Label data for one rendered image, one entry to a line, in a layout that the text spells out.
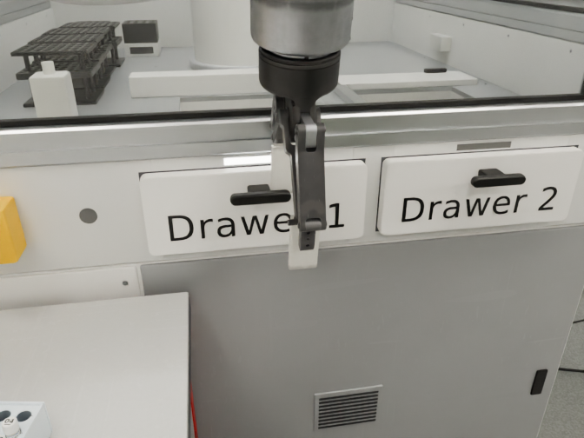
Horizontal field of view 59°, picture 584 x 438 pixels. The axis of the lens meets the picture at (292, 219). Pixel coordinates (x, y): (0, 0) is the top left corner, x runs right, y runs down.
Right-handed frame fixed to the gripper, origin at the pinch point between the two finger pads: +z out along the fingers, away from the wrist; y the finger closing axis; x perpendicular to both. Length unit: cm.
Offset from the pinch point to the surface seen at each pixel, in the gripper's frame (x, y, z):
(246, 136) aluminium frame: 4.0, 11.4, -4.5
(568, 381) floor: -96, 30, 98
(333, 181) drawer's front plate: -6.9, 8.1, 0.9
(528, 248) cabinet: -39.2, 6.9, 15.3
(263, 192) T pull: 2.6, 5.2, -0.2
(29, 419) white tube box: 26.8, -16.9, 7.0
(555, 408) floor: -85, 22, 96
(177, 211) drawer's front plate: 13.3, 7.6, 3.5
